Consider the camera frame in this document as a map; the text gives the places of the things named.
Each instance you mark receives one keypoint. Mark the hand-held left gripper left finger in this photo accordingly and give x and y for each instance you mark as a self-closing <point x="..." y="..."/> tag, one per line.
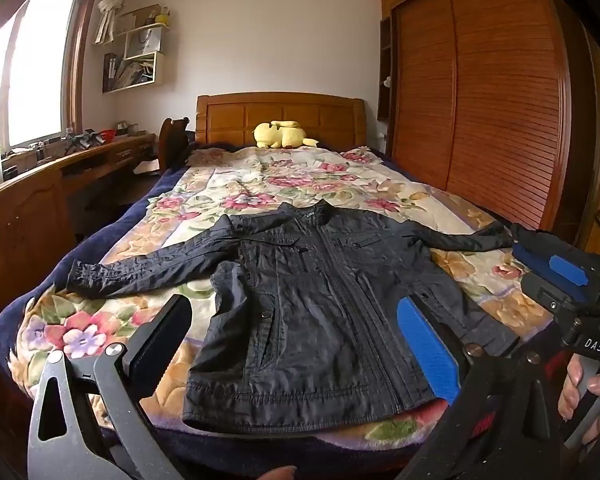
<point x="155" y="345"/>

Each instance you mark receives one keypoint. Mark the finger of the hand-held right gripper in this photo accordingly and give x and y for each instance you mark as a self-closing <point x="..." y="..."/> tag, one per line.
<point x="550" y="295"/>
<point x="567" y="269"/>

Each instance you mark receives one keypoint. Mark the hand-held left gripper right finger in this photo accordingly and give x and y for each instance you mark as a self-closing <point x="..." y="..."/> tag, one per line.
<point x="425" y="345"/>

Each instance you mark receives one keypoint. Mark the black jacket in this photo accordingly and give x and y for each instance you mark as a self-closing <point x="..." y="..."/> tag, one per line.
<point x="320" y="300"/>

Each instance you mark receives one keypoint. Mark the person's right hand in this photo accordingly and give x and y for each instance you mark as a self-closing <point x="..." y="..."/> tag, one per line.
<point x="570" y="390"/>

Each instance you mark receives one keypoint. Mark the person's left hand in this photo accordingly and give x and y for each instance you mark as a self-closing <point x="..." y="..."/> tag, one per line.
<point x="280" y="473"/>

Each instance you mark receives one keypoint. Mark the black garment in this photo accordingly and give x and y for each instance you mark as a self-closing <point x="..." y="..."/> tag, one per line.
<point x="545" y="237"/>

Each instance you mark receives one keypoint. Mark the blue garment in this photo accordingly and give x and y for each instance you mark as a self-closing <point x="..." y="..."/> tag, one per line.
<point x="527" y="251"/>

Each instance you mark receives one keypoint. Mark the red knit cloth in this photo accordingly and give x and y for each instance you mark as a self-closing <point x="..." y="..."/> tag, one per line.
<point x="481" y="425"/>

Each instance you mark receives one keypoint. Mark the wooden desk cabinet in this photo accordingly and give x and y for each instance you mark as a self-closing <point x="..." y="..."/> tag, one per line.
<point x="25" y="220"/>

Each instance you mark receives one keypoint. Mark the wooden slatted wardrobe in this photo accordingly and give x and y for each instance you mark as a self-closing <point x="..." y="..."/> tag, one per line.
<point x="490" y="100"/>

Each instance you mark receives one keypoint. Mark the wooden chair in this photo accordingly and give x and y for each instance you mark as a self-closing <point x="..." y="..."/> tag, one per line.
<point x="172" y="142"/>

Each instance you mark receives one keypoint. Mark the floral blanket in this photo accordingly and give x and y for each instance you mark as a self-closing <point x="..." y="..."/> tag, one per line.
<point x="280" y="180"/>

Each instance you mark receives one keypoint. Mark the desk clutter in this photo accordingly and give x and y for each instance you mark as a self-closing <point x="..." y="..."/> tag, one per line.
<point x="80" y="142"/>

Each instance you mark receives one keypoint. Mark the yellow plush toy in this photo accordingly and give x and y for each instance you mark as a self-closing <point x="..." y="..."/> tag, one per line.
<point x="280" y="134"/>

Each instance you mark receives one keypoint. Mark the wooden bed headboard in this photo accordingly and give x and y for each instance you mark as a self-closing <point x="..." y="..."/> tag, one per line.
<point x="280" y="115"/>

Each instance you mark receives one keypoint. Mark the wardrobe side shelf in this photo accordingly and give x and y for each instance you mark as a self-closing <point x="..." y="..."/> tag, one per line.
<point x="385" y="70"/>

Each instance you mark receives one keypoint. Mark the white paper bag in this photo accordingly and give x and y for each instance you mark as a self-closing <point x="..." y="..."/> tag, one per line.
<point x="142" y="41"/>

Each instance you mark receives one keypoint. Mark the window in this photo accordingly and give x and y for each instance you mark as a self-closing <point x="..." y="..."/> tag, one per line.
<point x="35" y="60"/>

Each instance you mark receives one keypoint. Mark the white wall shelf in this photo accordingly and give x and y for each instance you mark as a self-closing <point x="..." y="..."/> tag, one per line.
<point x="140" y="67"/>

